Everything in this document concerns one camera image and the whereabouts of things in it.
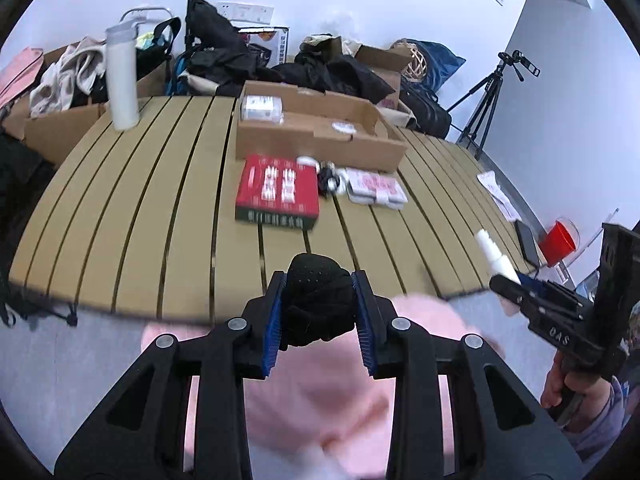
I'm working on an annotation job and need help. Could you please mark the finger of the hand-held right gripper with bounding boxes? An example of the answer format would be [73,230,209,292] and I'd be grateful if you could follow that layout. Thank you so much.
[489,275,587,322]
[517,272,597,307]

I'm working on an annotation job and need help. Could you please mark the tall white bottle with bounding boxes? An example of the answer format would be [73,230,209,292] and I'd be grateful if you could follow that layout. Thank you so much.
[105,22,141,131]

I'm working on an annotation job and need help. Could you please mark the black fabric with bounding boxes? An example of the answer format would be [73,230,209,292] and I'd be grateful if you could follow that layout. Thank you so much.
[0,130,79,328]

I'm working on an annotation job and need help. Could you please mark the blue bag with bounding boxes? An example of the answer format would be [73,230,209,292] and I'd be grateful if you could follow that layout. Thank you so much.
[400,39,467,93]

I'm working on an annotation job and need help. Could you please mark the pink bag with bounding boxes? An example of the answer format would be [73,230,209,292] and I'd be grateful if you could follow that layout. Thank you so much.
[0,46,45,109]

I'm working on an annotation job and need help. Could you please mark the blue fabric item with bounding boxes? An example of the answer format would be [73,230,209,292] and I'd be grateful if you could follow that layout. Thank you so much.
[165,52,191,96]

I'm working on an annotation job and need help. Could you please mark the clear plastic wipes pack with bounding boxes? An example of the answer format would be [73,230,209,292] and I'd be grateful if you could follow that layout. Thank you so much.
[240,95,285,124]

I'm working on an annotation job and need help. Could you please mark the white spray bottle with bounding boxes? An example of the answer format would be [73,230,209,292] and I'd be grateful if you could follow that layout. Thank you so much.
[474,229,522,285]

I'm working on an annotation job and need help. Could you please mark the pink packet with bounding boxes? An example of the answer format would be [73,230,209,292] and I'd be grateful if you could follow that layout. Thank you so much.
[346,167,408,207]

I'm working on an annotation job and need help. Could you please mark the black glove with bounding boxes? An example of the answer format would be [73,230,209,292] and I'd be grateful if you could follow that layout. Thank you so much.
[282,253,357,348]

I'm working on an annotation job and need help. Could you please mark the black phone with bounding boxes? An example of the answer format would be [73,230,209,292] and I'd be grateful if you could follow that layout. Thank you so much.
[514,220,542,267]

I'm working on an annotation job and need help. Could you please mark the black jacket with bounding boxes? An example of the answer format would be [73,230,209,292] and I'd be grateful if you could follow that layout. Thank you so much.
[185,0,282,98]

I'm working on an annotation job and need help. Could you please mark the brown cardboard box with flaps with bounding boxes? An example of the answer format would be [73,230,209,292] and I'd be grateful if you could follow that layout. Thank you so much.
[345,42,416,111]

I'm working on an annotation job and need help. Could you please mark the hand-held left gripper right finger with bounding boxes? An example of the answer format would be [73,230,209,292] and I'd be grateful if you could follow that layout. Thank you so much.
[350,270,586,480]

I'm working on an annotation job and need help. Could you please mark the beige clothes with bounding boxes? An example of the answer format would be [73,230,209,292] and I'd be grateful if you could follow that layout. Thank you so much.
[29,35,108,118]

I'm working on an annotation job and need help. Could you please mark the white printed box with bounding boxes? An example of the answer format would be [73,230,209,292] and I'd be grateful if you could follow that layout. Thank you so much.
[235,25,291,68]

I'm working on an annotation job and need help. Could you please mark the black tripod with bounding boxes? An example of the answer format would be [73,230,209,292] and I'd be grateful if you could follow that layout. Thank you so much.
[446,57,508,161]

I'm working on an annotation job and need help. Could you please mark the person's right forearm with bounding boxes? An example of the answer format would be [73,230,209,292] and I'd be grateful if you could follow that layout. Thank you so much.
[565,375,632,466]

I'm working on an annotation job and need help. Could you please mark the black duffel bag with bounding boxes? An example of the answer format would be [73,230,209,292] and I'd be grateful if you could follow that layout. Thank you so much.
[400,77,453,139]

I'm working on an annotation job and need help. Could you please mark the white paper sheet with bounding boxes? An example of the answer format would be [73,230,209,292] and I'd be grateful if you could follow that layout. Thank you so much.
[476,170,523,223]

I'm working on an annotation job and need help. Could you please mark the white wall socket strip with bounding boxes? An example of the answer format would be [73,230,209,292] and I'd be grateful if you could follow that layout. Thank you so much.
[217,2,275,23]

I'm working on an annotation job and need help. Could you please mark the pink clothing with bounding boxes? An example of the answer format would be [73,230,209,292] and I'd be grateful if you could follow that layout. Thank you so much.
[140,292,506,480]

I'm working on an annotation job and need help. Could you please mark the wicker ball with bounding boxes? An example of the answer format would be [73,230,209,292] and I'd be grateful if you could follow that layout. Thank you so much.
[400,42,431,83]

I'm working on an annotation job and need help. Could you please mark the large brown cardboard box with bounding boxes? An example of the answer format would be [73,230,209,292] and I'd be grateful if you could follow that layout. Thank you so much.
[5,42,171,166]

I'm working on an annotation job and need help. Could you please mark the red cup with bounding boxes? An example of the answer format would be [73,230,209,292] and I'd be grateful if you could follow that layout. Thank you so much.
[539,217,581,266]

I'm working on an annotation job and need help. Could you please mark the red box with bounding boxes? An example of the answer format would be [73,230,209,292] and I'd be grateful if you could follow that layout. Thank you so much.
[235,154,321,232]

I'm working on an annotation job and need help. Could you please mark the black cable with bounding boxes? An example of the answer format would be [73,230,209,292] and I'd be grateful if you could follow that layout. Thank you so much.
[317,160,341,196]

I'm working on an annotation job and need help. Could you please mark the person's right hand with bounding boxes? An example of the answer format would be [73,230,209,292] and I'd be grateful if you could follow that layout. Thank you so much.
[540,355,617,432]

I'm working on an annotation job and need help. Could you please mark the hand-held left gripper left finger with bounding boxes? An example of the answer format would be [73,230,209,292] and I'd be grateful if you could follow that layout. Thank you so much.
[54,270,288,480]

